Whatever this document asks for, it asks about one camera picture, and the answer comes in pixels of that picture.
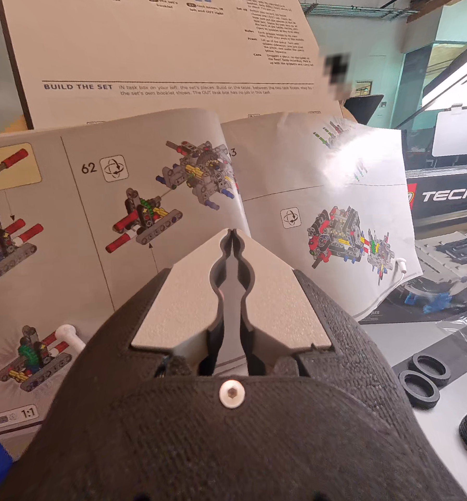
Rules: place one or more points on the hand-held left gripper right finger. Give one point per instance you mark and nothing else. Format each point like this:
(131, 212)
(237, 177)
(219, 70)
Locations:
(284, 309)

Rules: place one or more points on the white diffuser panel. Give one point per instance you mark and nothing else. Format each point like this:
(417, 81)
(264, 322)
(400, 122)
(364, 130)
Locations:
(460, 133)

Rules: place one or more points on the lego instruction booklet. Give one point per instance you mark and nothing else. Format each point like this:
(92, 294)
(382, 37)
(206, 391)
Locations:
(100, 274)

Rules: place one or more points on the white book stand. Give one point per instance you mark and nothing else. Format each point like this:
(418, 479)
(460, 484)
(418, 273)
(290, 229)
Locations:
(66, 332)

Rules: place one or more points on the black lego set box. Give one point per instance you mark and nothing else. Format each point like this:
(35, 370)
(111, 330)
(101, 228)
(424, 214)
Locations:
(445, 219)

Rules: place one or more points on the black square panel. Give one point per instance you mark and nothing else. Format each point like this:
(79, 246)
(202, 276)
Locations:
(364, 109)

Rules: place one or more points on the white task instruction card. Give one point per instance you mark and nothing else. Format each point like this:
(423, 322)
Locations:
(139, 47)

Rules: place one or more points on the bright studio light panel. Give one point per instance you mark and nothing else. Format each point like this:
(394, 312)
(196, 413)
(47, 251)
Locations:
(460, 78)

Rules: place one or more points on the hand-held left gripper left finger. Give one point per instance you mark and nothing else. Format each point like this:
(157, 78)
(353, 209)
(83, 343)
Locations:
(178, 309)

